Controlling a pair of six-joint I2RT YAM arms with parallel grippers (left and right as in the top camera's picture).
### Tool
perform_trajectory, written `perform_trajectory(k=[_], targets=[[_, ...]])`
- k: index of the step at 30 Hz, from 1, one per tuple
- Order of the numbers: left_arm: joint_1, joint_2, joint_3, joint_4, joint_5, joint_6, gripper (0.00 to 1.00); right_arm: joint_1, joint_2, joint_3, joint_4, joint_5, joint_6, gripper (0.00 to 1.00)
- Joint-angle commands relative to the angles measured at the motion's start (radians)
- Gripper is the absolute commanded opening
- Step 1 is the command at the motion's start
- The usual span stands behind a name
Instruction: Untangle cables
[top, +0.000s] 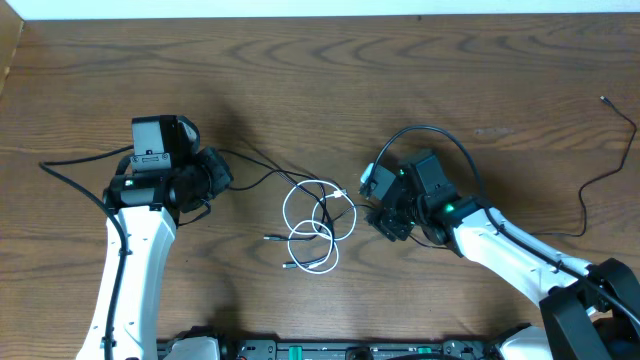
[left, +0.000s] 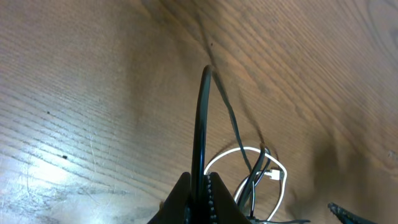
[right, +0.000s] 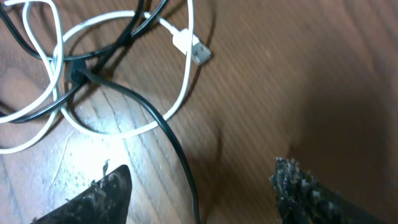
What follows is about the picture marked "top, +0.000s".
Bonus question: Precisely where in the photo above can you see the black usb cable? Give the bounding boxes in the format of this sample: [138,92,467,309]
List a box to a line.
[217,148,376,270]
[409,95,638,250]

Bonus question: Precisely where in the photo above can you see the white usb cable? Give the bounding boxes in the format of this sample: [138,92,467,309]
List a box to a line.
[281,179,359,276]

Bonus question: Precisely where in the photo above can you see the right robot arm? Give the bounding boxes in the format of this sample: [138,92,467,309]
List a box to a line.
[360,150,639,359]

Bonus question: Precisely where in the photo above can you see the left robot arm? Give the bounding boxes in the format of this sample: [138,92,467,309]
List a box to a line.
[77,115,233,359]

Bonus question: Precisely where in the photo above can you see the cardboard box edge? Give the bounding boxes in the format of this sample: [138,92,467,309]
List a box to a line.
[0,0,24,91]

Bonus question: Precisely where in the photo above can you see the right camera black cable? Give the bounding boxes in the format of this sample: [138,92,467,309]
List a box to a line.
[369,124,640,326]

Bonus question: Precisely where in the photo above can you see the camera black cable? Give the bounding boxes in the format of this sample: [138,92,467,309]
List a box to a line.
[369,124,640,326]
[38,144,136,360]

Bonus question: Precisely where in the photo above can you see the left camera black cable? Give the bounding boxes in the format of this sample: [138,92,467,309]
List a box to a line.
[38,144,136,360]

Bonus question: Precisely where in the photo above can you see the black mounting rail base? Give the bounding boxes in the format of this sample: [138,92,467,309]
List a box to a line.
[157,326,507,360]

